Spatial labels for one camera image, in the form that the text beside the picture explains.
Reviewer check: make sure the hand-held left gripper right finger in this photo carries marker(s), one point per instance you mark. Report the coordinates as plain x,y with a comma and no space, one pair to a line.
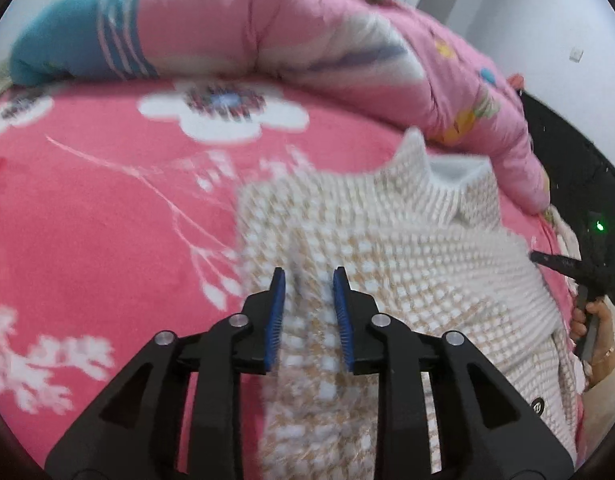
343,320

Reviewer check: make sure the beige knit turtleneck sweater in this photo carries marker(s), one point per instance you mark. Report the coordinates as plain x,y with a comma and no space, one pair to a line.
412,270

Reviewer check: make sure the pink floral blanket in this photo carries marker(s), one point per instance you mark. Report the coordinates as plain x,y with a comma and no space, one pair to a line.
112,235

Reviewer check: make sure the pink printed quilt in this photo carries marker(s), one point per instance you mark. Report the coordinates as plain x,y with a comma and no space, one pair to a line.
262,25

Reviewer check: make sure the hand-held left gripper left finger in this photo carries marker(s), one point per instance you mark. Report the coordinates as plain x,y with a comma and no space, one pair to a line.
275,320

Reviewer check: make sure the black tufted headboard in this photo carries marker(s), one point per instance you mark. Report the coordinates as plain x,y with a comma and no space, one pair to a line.
562,160

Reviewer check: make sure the white wall switch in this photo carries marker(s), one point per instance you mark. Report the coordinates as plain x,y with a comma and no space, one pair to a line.
576,55

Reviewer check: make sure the person's right hand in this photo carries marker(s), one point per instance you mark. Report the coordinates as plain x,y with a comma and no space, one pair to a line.
610,320

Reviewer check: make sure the person's right forearm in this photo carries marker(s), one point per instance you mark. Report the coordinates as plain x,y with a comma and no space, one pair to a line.
607,410

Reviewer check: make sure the pink cloth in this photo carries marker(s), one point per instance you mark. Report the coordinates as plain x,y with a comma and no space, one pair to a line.
516,82

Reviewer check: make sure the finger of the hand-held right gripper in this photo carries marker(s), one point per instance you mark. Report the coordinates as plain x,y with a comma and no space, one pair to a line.
552,261

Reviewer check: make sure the cream fluffy garment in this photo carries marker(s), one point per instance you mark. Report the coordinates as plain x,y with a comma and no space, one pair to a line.
562,235

